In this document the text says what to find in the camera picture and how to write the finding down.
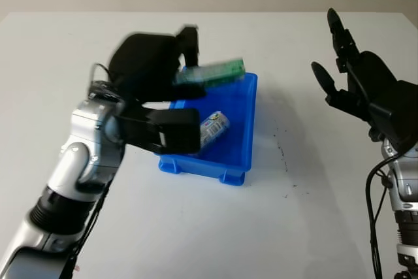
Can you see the silver wrapped candy roll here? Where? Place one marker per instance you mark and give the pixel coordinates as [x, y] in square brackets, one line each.
[214, 128]

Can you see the blue plastic tray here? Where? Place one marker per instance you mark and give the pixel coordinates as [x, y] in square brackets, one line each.
[228, 148]

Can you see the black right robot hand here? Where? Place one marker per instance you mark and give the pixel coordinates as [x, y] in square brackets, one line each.
[369, 79]

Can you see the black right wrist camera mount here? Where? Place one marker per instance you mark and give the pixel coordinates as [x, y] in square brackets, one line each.
[398, 112]

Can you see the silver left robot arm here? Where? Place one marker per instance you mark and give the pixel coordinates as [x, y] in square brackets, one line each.
[72, 168]

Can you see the green rectangular box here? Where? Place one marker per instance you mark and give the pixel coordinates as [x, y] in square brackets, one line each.
[215, 70]

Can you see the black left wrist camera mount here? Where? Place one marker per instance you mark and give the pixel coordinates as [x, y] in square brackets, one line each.
[170, 132]

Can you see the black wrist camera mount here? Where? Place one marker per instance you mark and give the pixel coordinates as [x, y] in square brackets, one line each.
[170, 132]
[398, 112]

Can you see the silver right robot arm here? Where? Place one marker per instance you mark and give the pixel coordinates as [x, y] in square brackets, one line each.
[403, 194]

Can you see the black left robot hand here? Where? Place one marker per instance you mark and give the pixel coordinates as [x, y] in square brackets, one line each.
[143, 63]

